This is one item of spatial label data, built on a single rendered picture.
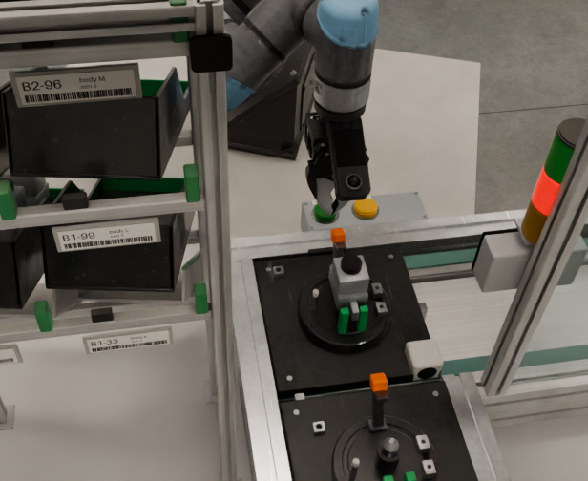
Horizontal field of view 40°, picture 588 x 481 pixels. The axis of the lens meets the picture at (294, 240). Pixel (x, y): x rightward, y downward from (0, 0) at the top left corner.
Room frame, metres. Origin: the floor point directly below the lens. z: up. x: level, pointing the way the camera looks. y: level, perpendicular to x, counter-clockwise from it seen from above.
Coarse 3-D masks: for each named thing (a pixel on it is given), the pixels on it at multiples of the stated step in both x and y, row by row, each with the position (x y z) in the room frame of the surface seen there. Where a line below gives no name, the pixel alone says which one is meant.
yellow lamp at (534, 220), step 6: (528, 210) 0.65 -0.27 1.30; (534, 210) 0.64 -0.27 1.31; (528, 216) 0.65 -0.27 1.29; (534, 216) 0.64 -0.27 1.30; (540, 216) 0.63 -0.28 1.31; (546, 216) 0.63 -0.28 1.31; (522, 222) 0.66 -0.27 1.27; (528, 222) 0.64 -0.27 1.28; (534, 222) 0.64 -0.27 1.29; (540, 222) 0.63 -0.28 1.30; (522, 228) 0.65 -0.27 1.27; (528, 228) 0.64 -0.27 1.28; (534, 228) 0.64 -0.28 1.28; (540, 228) 0.63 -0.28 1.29; (528, 234) 0.64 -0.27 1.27; (534, 234) 0.63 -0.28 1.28; (534, 240) 0.63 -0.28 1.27
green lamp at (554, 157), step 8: (552, 144) 0.66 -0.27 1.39; (560, 144) 0.64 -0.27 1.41; (552, 152) 0.65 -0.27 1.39; (560, 152) 0.64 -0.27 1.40; (568, 152) 0.63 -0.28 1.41; (552, 160) 0.64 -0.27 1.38; (560, 160) 0.64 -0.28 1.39; (568, 160) 0.63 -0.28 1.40; (544, 168) 0.65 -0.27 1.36; (552, 168) 0.64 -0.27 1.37; (560, 168) 0.63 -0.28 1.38; (552, 176) 0.64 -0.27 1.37; (560, 176) 0.63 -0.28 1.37
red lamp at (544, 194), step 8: (544, 176) 0.65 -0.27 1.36; (536, 184) 0.66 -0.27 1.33; (544, 184) 0.64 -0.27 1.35; (552, 184) 0.63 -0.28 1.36; (536, 192) 0.65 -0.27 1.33; (544, 192) 0.64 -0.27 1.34; (552, 192) 0.63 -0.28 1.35; (536, 200) 0.64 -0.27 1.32; (544, 200) 0.64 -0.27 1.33; (552, 200) 0.63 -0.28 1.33; (536, 208) 0.64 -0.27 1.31; (544, 208) 0.63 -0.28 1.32
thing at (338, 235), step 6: (336, 228) 0.81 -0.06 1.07; (342, 228) 0.81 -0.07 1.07; (330, 234) 0.81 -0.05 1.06; (336, 234) 0.80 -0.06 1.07; (342, 234) 0.80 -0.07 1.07; (336, 240) 0.79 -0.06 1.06; (342, 240) 0.79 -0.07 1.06; (336, 246) 0.78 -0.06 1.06; (342, 246) 0.78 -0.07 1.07; (336, 252) 0.79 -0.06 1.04; (342, 252) 0.79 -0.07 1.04
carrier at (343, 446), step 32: (288, 416) 0.55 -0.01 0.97; (320, 416) 0.55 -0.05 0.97; (352, 416) 0.55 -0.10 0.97; (384, 416) 0.55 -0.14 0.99; (416, 416) 0.56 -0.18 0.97; (448, 416) 0.56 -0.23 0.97; (288, 448) 0.50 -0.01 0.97; (320, 448) 0.50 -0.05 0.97; (352, 448) 0.50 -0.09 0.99; (384, 448) 0.47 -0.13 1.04; (416, 448) 0.50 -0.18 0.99; (448, 448) 0.52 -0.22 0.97; (320, 480) 0.46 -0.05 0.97; (352, 480) 0.43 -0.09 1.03; (384, 480) 0.43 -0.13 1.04; (416, 480) 0.46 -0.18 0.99; (448, 480) 0.47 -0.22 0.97
